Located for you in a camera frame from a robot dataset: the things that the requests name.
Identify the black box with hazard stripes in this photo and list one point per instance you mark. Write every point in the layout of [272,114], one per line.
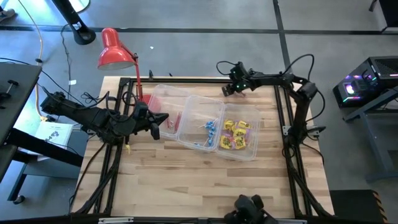
[351,207]

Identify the small white floor tag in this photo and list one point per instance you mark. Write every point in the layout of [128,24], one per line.
[72,82]

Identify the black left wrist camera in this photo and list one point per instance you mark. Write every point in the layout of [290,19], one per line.
[140,109]

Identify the red desk lamp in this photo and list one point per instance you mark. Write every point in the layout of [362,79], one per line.
[113,49]

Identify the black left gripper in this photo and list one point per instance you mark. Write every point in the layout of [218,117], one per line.
[140,125]

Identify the white printed booklet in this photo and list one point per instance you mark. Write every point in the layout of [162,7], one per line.
[53,133]

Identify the black rounded object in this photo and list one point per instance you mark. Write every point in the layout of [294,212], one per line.
[248,208]

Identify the silver metal bracket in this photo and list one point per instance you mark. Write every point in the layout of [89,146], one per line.
[292,221]
[115,220]

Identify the dark grey desk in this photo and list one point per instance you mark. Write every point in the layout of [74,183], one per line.
[15,90]

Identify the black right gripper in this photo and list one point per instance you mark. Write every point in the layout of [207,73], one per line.
[239,76]

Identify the small yellow tag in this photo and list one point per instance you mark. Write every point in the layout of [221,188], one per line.
[127,149]

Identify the black furniture piece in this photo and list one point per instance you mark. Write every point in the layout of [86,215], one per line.
[390,12]

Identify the grey metal stand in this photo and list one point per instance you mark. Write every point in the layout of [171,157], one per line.
[373,140]

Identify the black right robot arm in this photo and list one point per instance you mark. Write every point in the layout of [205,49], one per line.
[298,118]

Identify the yellow sour candy bag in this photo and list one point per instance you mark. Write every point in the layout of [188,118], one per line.
[226,142]
[244,124]
[239,132]
[229,125]
[240,143]

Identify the clear plastic bin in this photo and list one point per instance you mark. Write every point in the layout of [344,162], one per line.
[252,149]
[199,112]
[164,99]

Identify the person's shoe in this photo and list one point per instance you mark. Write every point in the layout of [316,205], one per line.
[6,15]

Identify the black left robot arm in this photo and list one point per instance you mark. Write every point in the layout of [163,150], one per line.
[93,118]

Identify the black floor stand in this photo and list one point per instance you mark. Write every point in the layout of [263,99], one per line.
[77,28]

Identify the black computer tower with lights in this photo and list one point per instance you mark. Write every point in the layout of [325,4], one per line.
[382,70]

